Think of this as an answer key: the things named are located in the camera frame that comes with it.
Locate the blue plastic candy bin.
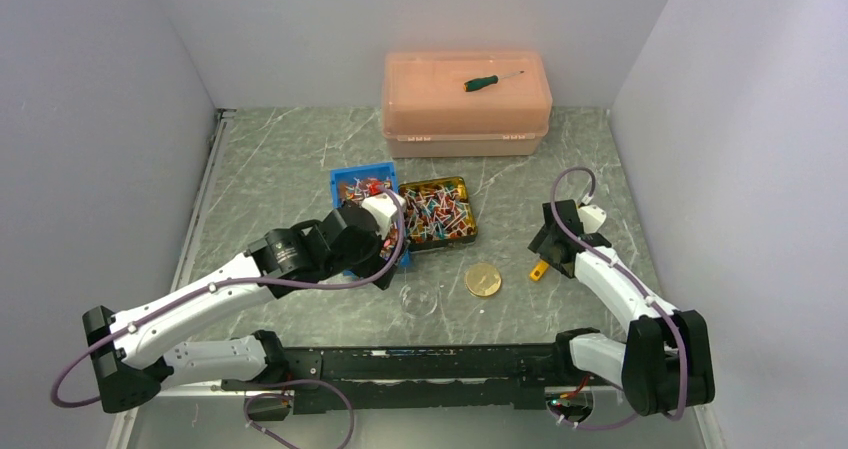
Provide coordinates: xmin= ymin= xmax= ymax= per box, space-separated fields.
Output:
xmin=329 ymin=162 xmax=406 ymax=277

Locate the gold square candy tin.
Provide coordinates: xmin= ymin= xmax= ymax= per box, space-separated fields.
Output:
xmin=398 ymin=176 xmax=479 ymax=252

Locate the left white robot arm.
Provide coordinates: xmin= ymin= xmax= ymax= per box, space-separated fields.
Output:
xmin=83 ymin=194 xmax=403 ymax=413

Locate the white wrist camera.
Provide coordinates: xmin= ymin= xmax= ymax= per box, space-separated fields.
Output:
xmin=577 ymin=204 xmax=607 ymax=233
xmin=360 ymin=190 xmax=406 ymax=239

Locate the gold round jar lid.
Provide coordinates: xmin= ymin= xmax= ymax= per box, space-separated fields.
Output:
xmin=464 ymin=262 xmax=502 ymax=298

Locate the orange plastic scoop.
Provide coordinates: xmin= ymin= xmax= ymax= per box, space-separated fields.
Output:
xmin=528 ymin=260 xmax=550 ymax=282

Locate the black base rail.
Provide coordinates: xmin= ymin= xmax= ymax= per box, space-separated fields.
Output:
xmin=218 ymin=343 xmax=598 ymax=415

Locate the green handled screwdriver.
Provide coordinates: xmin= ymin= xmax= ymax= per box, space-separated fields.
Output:
xmin=463 ymin=70 xmax=525 ymax=93

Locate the clear glass jar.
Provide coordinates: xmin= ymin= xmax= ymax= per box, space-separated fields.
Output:
xmin=399 ymin=284 xmax=439 ymax=319

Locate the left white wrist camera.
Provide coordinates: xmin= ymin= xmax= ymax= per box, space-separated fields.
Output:
xmin=360 ymin=190 xmax=406 ymax=239

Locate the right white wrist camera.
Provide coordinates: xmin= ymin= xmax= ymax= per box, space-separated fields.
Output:
xmin=577 ymin=204 xmax=607 ymax=233

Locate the pink plastic storage box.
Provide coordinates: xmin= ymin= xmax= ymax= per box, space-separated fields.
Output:
xmin=382 ymin=51 xmax=552 ymax=159

